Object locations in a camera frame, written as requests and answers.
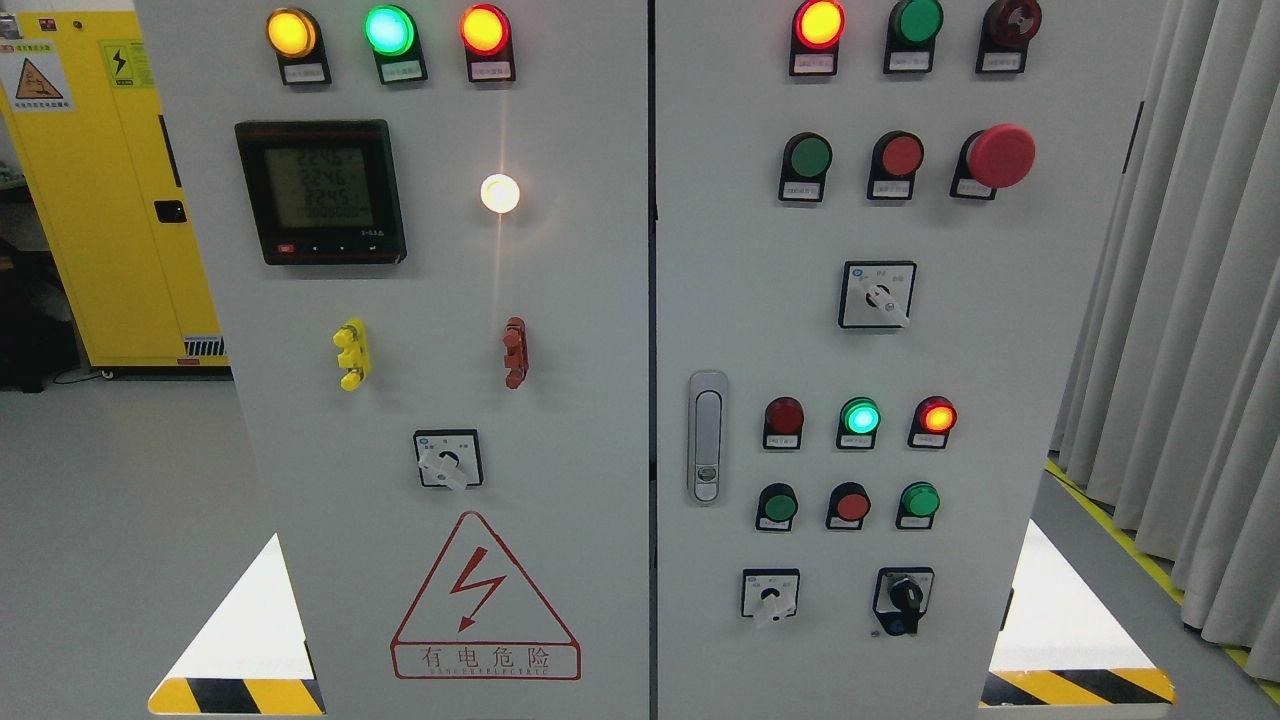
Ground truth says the lower left rotary selector switch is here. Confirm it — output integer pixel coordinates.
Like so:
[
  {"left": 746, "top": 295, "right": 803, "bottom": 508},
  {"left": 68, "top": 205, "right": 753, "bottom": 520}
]
[{"left": 740, "top": 568, "right": 801, "bottom": 628}]

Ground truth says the dark red buzzer lamp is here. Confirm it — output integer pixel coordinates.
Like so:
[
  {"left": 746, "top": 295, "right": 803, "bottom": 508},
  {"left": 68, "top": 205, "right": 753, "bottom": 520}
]
[{"left": 975, "top": 0, "right": 1043, "bottom": 74}]

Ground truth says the white lit indicator lamp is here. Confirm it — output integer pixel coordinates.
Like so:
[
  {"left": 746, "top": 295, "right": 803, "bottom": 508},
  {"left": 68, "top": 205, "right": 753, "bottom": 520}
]
[{"left": 479, "top": 173, "right": 522, "bottom": 215}]

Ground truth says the yellow indicator lamp top left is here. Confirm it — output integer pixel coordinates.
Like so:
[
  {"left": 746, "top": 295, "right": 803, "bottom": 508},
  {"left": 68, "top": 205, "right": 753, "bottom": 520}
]
[{"left": 266, "top": 6, "right": 332, "bottom": 86}]

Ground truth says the grey electrical control cabinet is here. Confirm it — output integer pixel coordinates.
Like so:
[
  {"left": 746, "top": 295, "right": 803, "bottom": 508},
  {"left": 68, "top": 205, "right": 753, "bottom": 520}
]
[{"left": 136, "top": 1, "right": 1167, "bottom": 719}]

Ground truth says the red indicator lamp middle left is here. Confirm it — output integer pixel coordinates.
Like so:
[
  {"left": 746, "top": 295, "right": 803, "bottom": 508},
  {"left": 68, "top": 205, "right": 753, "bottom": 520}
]
[{"left": 762, "top": 396, "right": 805, "bottom": 451}]

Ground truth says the grey curtain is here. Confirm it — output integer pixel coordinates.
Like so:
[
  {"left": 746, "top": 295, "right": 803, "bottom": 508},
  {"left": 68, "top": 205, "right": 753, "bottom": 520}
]
[{"left": 1052, "top": 1, "right": 1279, "bottom": 682}]

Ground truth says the red push button upper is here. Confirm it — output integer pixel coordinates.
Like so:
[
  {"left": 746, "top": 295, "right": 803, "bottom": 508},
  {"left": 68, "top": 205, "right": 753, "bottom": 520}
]
[{"left": 867, "top": 129, "right": 925, "bottom": 202}]

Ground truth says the yellow safety storage cabinet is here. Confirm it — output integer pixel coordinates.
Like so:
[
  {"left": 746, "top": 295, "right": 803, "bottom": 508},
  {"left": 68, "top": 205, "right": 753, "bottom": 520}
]
[{"left": 3, "top": 10, "right": 228, "bottom": 370}]

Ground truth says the red indicator lamp top right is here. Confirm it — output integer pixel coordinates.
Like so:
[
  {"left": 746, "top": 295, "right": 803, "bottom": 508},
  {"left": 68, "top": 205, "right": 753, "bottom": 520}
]
[{"left": 788, "top": 0, "right": 846, "bottom": 77}]

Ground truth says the green indicator lamp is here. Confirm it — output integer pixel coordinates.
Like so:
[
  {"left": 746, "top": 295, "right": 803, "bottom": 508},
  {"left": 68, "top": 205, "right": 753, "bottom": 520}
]
[
  {"left": 883, "top": 0, "right": 945, "bottom": 76},
  {"left": 835, "top": 396, "right": 882, "bottom": 451},
  {"left": 364, "top": 4, "right": 428, "bottom": 85}
]

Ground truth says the green push button upper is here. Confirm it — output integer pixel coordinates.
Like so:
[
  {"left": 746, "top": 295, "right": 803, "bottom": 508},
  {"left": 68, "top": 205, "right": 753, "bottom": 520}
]
[{"left": 777, "top": 132, "right": 833, "bottom": 202}]

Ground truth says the red push button lower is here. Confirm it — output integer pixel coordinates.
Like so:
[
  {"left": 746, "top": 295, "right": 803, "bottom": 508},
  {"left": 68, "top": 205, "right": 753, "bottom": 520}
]
[{"left": 826, "top": 482, "right": 870, "bottom": 530}]

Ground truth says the red indicator lamp middle right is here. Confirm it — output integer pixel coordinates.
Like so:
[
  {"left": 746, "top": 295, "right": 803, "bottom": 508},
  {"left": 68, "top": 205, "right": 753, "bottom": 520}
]
[{"left": 908, "top": 395, "right": 957, "bottom": 450}]

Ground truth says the silver cabinet door handle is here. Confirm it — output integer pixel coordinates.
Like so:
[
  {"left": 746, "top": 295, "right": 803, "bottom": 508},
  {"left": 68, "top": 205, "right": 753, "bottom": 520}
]
[{"left": 686, "top": 370, "right": 730, "bottom": 503}]

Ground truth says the left panel rotary selector switch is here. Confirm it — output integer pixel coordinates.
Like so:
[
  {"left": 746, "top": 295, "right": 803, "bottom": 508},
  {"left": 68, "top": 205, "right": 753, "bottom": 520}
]
[{"left": 413, "top": 429, "right": 484, "bottom": 491}]

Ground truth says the red indicator lamp top left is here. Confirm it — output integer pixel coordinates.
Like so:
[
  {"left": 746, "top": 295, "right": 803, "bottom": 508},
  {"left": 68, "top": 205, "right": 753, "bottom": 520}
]
[{"left": 460, "top": 3, "right": 516, "bottom": 83}]

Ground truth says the green push button lower left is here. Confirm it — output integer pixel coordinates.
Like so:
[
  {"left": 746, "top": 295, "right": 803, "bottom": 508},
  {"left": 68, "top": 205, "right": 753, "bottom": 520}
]
[{"left": 755, "top": 482, "right": 797, "bottom": 532}]

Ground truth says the black key selector switch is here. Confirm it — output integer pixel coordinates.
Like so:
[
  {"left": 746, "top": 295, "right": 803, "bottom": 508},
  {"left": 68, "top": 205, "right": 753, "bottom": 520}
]
[{"left": 872, "top": 566, "right": 934, "bottom": 637}]

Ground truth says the red indicator lamp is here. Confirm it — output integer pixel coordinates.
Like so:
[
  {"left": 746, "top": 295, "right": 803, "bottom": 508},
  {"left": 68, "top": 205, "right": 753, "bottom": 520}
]
[
  {"left": 762, "top": 396, "right": 805, "bottom": 451},
  {"left": 788, "top": 0, "right": 846, "bottom": 77},
  {"left": 460, "top": 3, "right": 516, "bottom": 83},
  {"left": 908, "top": 395, "right": 957, "bottom": 450}
]

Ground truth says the red emergency stop mushroom button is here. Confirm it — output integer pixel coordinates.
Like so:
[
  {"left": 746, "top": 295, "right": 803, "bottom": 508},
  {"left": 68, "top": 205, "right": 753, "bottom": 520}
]
[{"left": 948, "top": 123, "right": 1037, "bottom": 201}]

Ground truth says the black digital power meter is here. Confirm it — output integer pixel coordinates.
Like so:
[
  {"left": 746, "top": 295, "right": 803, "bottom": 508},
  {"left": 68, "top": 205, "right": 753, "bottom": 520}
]
[{"left": 236, "top": 119, "right": 407, "bottom": 266}]

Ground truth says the red electric hazard warning sticker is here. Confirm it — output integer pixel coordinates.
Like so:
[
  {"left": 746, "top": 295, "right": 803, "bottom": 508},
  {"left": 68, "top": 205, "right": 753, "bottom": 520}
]
[{"left": 390, "top": 511, "right": 582, "bottom": 682}]

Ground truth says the green indicator lamp middle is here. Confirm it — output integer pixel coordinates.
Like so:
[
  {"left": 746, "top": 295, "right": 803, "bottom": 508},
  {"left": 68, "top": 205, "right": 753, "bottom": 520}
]
[{"left": 835, "top": 396, "right": 882, "bottom": 451}]

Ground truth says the green indicator lamp top right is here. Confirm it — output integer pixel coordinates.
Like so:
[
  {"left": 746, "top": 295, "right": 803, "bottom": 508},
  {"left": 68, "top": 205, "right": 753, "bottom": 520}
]
[{"left": 883, "top": 0, "right": 945, "bottom": 76}]

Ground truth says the green push button lower right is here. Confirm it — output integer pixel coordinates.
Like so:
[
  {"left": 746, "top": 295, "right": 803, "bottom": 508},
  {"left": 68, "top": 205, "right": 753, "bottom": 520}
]
[{"left": 895, "top": 480, "right": 941, "bottom": 530}]

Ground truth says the green indicator lamp top left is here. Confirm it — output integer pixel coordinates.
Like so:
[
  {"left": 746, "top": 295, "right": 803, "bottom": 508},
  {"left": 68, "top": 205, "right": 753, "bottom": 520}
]
[{"left": 364, "top": 4, "right": 428, "bottom": 85}]

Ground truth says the red push button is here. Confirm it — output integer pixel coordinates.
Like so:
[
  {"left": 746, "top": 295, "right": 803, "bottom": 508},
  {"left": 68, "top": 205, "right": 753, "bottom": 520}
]
[
  {"left": 867, "top": 129, "right": 925, "bottom": 202},
  {"left": 826, "top": 482, "right": 870, "bottom": 530}
]

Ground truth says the upper right rotary selector switch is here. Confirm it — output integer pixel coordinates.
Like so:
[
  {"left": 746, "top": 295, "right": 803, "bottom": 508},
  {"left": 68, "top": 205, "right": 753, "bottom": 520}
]
[{"left": 837, "top": 260, "right": 916, "bottom": 329}]

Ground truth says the green push button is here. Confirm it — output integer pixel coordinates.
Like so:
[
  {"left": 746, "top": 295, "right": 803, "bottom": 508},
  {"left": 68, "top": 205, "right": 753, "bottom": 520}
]
[
  {"left": 895, "top": 480, "right": 941, "bottom": 530},
  {"left": 755, "top": 482, "right": 797, "bottom": 532},
  {"left": 777, "top": 132, "right": 833, "bottom": 202}
]

